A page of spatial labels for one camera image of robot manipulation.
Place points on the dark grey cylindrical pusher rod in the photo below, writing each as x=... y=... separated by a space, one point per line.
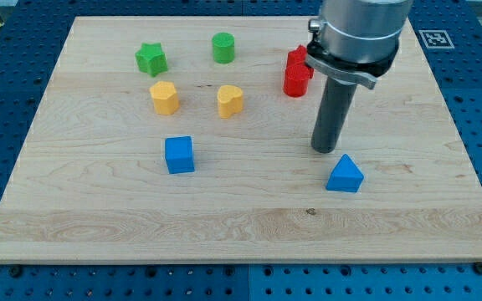
x=335 y=103

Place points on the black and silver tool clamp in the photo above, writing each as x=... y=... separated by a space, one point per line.
x=365 y=74

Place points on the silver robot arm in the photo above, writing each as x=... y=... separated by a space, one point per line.
x=354 y=42

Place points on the blue triangle block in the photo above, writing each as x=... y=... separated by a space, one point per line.
x=346 y=176

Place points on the blue cube block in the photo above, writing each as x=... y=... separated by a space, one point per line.
x=179 y=154

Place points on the red cylinder block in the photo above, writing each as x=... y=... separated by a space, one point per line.
x=297 y=77

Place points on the red star block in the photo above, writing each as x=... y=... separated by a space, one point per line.
x=297 y=57

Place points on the white fiducial marker tag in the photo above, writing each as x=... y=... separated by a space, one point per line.
x=436 y=39

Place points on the yellow heart block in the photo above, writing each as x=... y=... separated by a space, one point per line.
x=230 y=100

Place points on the green cylinder block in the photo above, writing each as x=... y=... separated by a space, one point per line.
x=223 y=48

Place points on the light wooden board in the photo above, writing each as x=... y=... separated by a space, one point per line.
x=91 y=184

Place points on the yellow pentagon block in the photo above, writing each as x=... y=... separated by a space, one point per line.
x=164 y=97

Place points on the green star block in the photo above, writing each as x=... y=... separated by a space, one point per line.
x=151 y=59

